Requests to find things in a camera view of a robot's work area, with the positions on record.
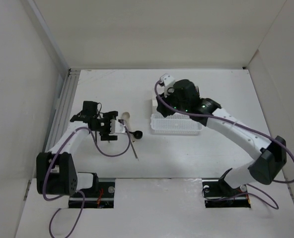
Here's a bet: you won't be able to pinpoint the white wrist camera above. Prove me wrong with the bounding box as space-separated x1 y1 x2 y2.
111 119 126 134
160 73 175 97

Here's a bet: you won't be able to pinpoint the silver metal chopstick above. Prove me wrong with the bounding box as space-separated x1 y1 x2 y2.
122 119 139 161

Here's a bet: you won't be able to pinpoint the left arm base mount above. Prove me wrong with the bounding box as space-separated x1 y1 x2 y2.
82 178 116 209

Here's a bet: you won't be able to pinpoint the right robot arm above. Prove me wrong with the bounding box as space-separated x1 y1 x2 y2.
156 76 287 197

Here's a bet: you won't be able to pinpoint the aluminium rail frame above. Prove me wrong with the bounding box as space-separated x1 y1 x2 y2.
39 69 80 154

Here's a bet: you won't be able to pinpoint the white mesh tray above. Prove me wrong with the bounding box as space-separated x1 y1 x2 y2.
150 113 202 136

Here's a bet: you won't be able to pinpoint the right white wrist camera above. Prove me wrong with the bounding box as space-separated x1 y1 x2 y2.
160 73 175 97

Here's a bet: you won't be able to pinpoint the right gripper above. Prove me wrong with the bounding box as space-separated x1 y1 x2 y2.
155 86 189 119

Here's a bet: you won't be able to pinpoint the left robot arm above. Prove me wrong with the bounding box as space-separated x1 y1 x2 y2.
36 101 118 197

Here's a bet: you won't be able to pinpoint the white perforated box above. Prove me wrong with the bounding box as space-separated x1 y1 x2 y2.
151 99 158 114

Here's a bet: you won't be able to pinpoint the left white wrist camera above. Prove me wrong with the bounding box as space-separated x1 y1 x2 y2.
111 119 126 134

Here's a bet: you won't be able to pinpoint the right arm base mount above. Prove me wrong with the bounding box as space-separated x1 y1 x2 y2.
202 178 251 208

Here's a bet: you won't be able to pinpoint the black spoon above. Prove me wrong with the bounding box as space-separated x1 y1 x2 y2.
129 130 143 139

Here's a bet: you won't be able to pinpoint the beige spoon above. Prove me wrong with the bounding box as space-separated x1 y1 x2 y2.
121 112 136 142

